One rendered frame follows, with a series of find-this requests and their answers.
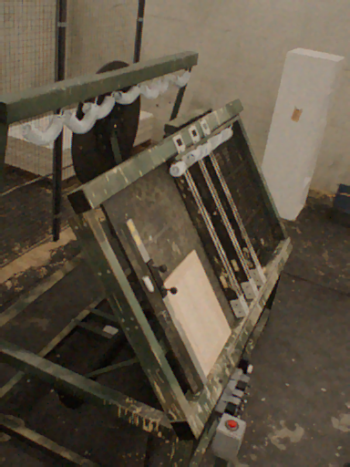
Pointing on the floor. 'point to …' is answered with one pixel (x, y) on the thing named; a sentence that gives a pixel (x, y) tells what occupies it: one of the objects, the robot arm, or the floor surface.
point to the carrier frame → (17, 358)
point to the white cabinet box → (299, 126)
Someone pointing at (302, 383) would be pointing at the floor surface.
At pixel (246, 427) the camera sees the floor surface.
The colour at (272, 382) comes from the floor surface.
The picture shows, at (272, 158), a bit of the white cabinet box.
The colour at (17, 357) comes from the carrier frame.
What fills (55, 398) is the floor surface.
